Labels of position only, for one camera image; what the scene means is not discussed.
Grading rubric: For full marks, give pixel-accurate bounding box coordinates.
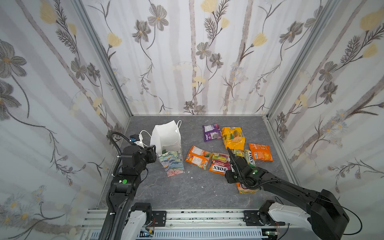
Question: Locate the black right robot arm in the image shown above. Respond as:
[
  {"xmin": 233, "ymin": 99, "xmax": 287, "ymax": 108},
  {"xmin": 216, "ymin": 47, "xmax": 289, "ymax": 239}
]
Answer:
[{"xmin": 225, "ymin": 150, "xmax": 350, "ymax": 240}]

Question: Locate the yellow mango gummy packet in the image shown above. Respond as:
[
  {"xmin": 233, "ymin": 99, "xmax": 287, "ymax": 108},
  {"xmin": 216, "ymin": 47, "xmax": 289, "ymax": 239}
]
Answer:
[{"xmin": 221, "ymin": 127, "xmax": 246, "ymax": 150}]

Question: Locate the white cable duct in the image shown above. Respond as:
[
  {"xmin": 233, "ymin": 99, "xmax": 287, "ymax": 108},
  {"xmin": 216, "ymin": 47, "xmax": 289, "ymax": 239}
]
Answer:
[{"xmin": 150, "ymin": 229, "xmax": 269, "ymax": 240}]

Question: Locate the orange white snack packet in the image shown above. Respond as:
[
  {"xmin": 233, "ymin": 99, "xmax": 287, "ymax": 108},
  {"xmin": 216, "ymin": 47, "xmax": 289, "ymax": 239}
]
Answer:
[{"xmin": 186, "ymin": 145, "xmax": 213, "ymax": 170}]

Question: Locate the orange chips packet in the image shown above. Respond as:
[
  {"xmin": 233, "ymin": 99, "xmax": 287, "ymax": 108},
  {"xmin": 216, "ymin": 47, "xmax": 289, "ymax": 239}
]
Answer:
[{"xmin": 249, "ymin": 143, "xmax": 273, "ymax": 162}]

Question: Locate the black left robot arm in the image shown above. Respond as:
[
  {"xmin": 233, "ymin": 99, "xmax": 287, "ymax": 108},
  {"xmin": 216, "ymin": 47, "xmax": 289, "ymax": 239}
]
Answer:
[{"xmin": 99, "ymin": 132, "xmax": 157, "ymax": 240}]

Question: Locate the green yellow Fox's candy packet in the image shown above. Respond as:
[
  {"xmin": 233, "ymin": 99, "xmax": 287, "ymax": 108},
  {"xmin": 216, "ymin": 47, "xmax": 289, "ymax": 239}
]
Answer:
[{"xmin": 233, "ymin": 150, "xmax": 256, "ymax": 167}]

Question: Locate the pink Fox's candy packet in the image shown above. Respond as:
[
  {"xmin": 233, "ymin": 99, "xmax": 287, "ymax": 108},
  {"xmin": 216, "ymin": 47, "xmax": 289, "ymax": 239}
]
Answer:
[{"xmin": 236, "ymin": 183, "xmax": 259, "ymax": 194}]

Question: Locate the floral white paper bag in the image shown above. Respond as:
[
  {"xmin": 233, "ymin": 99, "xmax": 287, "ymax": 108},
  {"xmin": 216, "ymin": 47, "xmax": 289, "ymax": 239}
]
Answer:
[{"xmin": 140, "ymin": 120, "xmax": 185, "ymax": 177}]

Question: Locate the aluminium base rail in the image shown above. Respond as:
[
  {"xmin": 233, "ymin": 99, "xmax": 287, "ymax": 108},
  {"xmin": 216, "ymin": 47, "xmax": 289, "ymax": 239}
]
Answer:
[{"xmin": 78, "ymin": 208, "xmax": 316, "ymax": 240}]

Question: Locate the purple snack packet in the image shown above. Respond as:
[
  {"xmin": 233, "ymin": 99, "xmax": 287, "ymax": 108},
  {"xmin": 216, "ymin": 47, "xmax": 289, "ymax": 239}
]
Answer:
[{"xmin": 203, "ymin": 124, "xmax": 222, "ymax": 142}]

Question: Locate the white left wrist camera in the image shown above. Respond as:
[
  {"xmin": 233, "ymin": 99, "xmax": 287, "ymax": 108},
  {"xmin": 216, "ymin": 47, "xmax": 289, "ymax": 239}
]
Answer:
[{"xmin": 130, "ymin": 134, "xmax": 144, "ymax": 148}]

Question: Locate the red orange Fox's candy packet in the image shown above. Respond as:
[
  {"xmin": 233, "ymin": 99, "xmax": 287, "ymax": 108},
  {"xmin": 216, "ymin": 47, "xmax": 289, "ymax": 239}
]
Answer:
[{"xmin": 209, "ymin": 153, "xmax": 231, "ymax": 175}]

